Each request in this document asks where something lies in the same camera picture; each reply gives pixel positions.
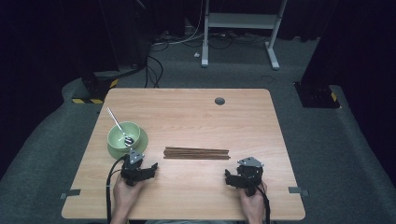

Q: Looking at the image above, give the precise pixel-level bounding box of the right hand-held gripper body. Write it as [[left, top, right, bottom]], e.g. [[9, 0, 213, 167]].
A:
[[236, 156, 265, 197]]

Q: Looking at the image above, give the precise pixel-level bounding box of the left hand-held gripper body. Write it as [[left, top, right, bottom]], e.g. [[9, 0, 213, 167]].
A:
[[120, 148, 148, 187]]

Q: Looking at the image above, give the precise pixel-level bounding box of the person's right hand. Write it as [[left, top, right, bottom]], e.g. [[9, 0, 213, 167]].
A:
[[239, 183, 268, 217]]

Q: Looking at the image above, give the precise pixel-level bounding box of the person's left hand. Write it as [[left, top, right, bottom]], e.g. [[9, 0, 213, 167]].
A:
[[112, 174, 144, 214]]

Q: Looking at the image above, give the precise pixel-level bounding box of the grey tape strip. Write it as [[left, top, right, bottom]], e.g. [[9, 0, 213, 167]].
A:
[[288, 186, 310, 198], [59, 189, 82, 200]]

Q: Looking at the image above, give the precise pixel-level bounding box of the metal spoon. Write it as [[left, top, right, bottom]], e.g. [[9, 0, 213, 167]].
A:
[[106, 106, 134, 147]]

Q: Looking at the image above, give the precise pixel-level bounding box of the black stand base striped edge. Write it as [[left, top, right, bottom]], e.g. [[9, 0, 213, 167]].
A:
[[71, 70, 120, 105]]

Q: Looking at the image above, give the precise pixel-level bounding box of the black stand base yellow mark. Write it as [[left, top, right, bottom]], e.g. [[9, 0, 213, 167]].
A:
[[293, 81, 341, 109]]

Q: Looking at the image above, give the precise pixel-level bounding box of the white metal stand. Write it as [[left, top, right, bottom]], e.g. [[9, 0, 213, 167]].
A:
[[200, 0, 288, 71]]

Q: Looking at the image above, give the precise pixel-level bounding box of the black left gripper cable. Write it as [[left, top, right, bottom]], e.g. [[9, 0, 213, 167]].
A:
[[106, 155, 127, 224]]

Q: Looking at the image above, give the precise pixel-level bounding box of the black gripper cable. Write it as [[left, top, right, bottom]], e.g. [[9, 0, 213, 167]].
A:
[[106, 155, 127, 224], [255, 183, 271, 224]]

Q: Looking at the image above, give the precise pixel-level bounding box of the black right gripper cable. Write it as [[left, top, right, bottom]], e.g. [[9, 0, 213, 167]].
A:
[[255, 183, 271, 224]]

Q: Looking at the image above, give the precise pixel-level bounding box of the black floor cable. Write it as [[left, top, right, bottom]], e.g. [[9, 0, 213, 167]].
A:
[[144, 55, 164, 89]]

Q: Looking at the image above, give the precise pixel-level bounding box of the tangle of black cables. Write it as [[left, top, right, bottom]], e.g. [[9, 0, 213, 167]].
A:
[[208, 31, 269, 50]]

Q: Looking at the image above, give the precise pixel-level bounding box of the white floor cable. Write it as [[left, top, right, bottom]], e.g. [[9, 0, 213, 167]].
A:
[[152, 0, 206, 48]]

